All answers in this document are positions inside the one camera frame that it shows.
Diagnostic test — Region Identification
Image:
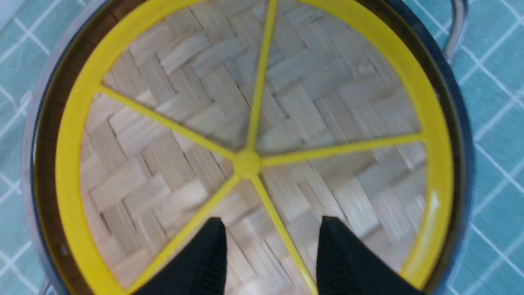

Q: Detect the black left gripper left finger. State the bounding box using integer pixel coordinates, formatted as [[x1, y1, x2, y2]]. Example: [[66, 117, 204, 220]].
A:
[[134, 217, 228, 295]]

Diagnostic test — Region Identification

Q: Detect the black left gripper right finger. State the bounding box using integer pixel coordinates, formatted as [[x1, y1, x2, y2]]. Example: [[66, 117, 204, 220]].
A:
[[316, 216, 424, 295]]

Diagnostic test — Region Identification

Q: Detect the yellow rimmed bamboo steamer lid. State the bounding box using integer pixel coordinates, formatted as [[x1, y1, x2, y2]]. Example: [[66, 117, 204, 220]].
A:
[[54, 0, 454, 295]]

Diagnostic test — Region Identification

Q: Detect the stainless steel pot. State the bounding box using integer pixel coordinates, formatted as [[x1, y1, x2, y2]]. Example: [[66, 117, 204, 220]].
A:
[[21, 0, 475, 295]]

